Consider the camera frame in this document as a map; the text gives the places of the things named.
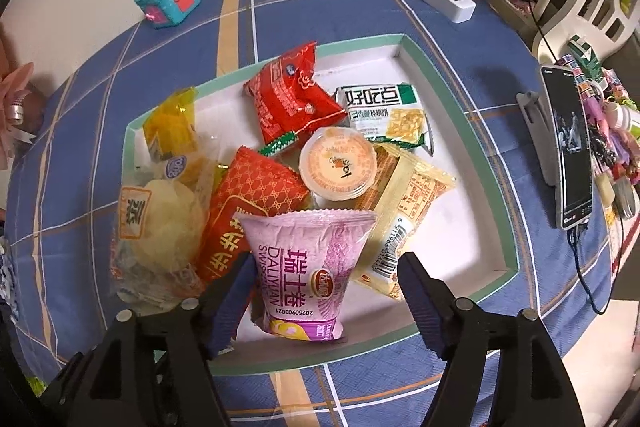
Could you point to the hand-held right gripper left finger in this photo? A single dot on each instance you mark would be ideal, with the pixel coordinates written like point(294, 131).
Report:
point(227, 302)

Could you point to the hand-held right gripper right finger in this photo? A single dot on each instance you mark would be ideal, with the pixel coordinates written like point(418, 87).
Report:
point(422, 302)

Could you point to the pink swiss roll packet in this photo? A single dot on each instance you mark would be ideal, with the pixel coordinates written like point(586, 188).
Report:
point(305, 267)

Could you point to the clear bread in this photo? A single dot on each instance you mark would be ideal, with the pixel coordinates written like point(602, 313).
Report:
point(155, 227)

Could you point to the pale yellow barcode packet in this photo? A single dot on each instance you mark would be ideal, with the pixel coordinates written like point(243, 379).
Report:
point(405, 197)

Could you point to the red gold patterned packet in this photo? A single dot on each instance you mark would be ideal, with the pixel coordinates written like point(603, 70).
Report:
point(250, 192)

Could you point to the white box with green rim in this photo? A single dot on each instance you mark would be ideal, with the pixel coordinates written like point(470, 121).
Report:
point(450, 157)

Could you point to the jelly cup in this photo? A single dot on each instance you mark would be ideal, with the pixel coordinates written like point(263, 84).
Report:
point(337, 162)

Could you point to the small green packet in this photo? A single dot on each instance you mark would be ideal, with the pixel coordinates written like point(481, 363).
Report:
point(277, 143)

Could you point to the yellow transparent snack packet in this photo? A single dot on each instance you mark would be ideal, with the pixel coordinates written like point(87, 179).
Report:
point(170, 127)

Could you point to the green white cracker packet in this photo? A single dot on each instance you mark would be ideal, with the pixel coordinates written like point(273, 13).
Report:
point(385, 117)

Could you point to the red snack packet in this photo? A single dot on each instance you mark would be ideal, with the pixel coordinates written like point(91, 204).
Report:
point(290, 97)

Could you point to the grey phone stand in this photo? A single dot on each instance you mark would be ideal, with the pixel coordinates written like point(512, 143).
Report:
point(535, 127)

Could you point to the smartphone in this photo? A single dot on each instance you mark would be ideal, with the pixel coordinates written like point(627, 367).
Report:
point(570, 147)

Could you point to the crumpled blue white snack bag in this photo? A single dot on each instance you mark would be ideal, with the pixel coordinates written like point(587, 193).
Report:
point(6, 277)

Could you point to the round metal tin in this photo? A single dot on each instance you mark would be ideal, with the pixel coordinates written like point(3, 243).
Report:
point(625, 199)

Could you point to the pile of colourful trinkets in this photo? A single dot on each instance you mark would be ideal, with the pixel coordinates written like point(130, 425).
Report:
point(610, 117)

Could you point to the blue plaid tablecloth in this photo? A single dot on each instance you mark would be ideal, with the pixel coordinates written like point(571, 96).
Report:
point(350, 2)

